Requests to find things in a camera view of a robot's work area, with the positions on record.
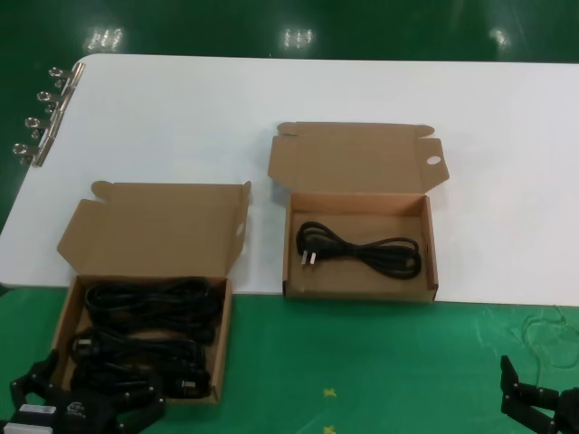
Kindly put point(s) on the green table mat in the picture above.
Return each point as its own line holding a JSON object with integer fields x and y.
{"x": 362, "y": 361}

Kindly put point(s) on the cardboard box with round hole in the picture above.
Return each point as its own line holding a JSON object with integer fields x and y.
{"x": 357, "y": 203}

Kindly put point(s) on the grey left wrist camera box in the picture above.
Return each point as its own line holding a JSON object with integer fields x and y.
{"x": 31, "y": 418}

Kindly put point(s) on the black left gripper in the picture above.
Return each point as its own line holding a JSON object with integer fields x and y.
{"x": 86, "y": 411}

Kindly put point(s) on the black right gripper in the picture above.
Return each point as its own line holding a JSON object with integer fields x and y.
{"x": 570, "y": 411}

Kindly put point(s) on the silver metal binder clip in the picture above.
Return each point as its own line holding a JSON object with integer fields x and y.
{"x": 31, "y": 121}
{"x": 20, "y": 149}
{"x": 44, "y": 96}
{"x": 56, "y": 71}

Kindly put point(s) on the cardboard box with slotted flap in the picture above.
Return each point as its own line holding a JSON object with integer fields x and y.
{"x": 158, "y": 226}

